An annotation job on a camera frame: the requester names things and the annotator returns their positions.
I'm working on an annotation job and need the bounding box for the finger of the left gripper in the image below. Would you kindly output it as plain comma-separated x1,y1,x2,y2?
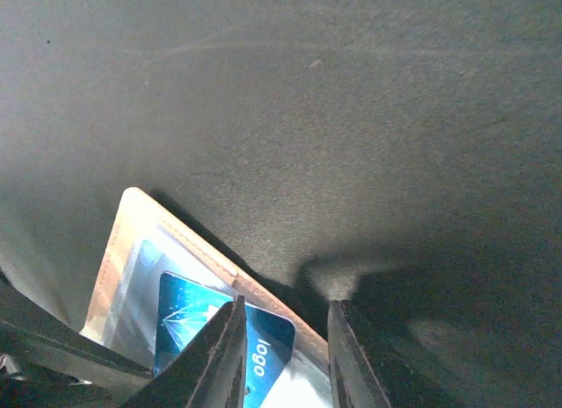
1,281,151,389

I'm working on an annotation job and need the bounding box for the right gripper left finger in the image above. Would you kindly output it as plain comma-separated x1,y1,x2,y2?
122,296,247,408

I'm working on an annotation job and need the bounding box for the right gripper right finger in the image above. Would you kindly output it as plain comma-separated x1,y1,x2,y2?
327,299,440,408

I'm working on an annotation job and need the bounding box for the tan leather card holder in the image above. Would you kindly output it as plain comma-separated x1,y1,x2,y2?
82,187,333,407

